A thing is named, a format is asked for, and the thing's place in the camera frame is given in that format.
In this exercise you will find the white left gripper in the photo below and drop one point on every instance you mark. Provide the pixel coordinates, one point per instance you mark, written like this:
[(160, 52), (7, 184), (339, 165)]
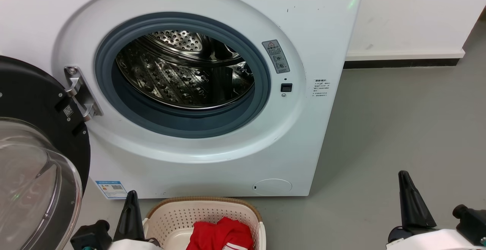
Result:
[(131, 245)]

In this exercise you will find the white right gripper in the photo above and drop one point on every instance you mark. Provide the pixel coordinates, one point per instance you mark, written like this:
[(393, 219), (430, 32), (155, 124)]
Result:
[(436, 240)]

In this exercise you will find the red garment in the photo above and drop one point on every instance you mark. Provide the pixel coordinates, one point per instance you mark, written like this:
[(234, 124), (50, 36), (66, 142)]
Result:
[(216, 235)]

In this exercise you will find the cream perforated laundry basket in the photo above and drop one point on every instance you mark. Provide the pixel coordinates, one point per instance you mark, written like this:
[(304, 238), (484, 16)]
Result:
[(178, 219)]

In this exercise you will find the silver metal door hinge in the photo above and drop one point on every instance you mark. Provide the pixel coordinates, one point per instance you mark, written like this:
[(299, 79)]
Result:
[(81, 94)]

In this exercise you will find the steel washer drum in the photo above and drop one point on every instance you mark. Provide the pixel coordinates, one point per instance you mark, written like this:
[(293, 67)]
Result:
[(171, 75)]

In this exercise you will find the blue energy label sticker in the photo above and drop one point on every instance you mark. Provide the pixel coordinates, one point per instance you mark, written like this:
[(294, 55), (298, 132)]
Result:
[(112, 189)]

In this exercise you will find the white front-load washing machine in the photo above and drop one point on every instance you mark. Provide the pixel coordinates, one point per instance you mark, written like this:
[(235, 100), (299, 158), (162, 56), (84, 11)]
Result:
[(322, 136)]

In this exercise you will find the black skirting strip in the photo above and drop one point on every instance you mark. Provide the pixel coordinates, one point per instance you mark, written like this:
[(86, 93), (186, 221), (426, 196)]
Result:
[(398, 63)]

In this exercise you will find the round white filter cover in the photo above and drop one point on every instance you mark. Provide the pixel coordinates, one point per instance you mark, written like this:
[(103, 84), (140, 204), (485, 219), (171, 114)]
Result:
[(272, 186)]

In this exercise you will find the open washing machine door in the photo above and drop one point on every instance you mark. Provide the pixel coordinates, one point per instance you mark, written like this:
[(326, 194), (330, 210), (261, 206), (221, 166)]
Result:
[(30, 90)]

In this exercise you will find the black door latch socket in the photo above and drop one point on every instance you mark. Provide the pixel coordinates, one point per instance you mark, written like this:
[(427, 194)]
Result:
[(286, 87)]

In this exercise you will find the grey warning sticker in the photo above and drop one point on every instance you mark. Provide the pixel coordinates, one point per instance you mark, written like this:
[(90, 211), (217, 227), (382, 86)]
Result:
[(276, 56)]

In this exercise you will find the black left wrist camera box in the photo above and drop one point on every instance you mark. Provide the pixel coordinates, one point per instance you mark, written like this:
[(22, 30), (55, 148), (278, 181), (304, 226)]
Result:
[(91, 236)]

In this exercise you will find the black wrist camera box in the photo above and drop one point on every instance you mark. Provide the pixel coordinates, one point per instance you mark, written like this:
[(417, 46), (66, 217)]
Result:
[(91, 236), (471, 223)]

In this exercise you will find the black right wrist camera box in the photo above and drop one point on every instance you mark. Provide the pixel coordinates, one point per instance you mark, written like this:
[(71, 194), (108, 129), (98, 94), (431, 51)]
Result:
[(471, 223)]

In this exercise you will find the white wall ledge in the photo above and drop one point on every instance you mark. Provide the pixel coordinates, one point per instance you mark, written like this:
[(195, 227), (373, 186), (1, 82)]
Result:
[(402, 54)]

